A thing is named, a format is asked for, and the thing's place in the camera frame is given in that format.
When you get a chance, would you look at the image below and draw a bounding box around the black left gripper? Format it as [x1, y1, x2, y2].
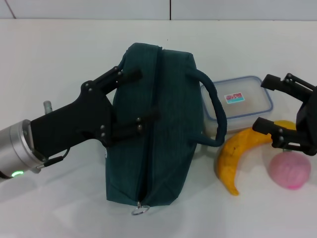
[29, 66, 162, 160]

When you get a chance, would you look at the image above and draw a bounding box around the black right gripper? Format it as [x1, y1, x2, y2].
[252, 73, 317, 157]

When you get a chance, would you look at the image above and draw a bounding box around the clear plastic lunch box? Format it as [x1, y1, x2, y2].
[200, 75, 274, 136]

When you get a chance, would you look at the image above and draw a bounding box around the dark teal fabric lunch bag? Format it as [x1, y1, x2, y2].
[105, 42, 228, 208]

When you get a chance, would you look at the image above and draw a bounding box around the pink toy peach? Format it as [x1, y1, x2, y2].
[268, 150, 312, 190]

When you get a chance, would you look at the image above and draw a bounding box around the yellow banana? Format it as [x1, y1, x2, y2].
[214, 120, 297, 196]

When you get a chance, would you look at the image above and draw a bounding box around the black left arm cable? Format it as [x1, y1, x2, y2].
[37, 148, 71, 174]

